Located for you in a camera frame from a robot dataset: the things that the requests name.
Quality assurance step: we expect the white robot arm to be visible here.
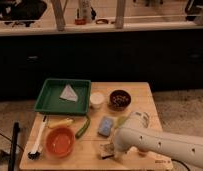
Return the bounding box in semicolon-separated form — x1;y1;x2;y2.
112;112;203;168

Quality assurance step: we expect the white cup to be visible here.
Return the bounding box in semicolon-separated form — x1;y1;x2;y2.
90;92;104;109

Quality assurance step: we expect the grey folded cloth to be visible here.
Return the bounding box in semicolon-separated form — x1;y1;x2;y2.
60;84;78;102

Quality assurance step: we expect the red bowl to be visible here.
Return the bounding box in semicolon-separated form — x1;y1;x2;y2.
45;127;75;158

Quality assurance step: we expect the dark brown bowl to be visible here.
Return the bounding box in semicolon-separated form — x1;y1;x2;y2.
109;90;131;110

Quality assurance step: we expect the blue sponge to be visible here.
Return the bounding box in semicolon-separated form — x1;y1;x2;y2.
98;116;113;137

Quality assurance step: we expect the orange fruit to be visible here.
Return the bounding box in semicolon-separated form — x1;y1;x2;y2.
138;150;149;156

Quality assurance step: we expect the green plastic tray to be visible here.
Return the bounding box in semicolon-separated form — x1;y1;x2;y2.
34;78;91;116

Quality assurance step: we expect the green cucumber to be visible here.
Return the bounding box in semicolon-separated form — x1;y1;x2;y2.
75;116;91;139

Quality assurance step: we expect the black pole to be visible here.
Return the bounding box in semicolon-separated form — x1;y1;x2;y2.
8;122;20;171

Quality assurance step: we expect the green plastic cup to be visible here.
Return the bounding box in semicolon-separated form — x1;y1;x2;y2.
115;116;128;129

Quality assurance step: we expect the black cable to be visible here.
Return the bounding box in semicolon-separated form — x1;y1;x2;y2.
170;158;192;171

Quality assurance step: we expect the yellow banana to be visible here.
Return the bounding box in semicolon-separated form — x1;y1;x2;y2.
48;119;73;129

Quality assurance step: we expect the brown board eraser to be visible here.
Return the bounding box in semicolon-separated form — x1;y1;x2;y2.
100;143;114;159

